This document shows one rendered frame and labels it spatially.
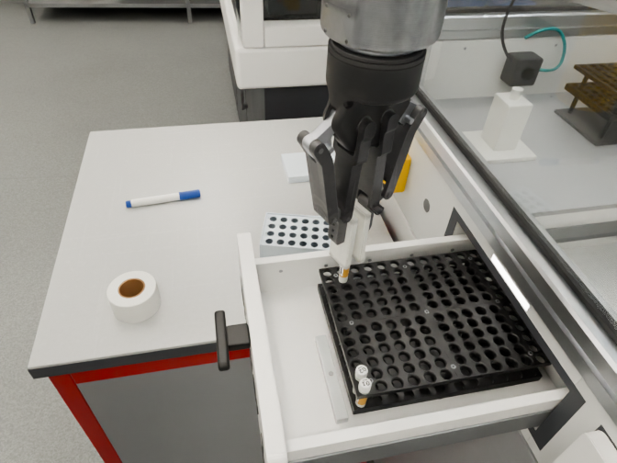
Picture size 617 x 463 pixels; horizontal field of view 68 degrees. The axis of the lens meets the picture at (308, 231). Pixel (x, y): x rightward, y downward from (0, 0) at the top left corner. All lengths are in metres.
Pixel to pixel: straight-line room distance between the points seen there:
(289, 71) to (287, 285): 0.70
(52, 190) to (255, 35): 1.48
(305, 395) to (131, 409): 0.39
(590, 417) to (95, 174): 0.92
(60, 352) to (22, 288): 1.25
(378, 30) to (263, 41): 0.86
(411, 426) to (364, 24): 0.36
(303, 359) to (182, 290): 0.26
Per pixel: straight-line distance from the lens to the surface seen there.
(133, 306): 0.71
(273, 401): 0.45
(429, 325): 0.56
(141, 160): 1.06
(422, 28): 0.34
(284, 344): 0.59
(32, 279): 2.00
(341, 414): 0.54
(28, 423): 1.64
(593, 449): 0.52
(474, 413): 0.52
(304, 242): 0.78
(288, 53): 1.20
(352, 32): 0.34
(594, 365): 0.52
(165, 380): 0.80
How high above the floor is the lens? 1.33
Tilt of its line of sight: 43 degrees down
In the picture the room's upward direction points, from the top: 3 degrees clockwise
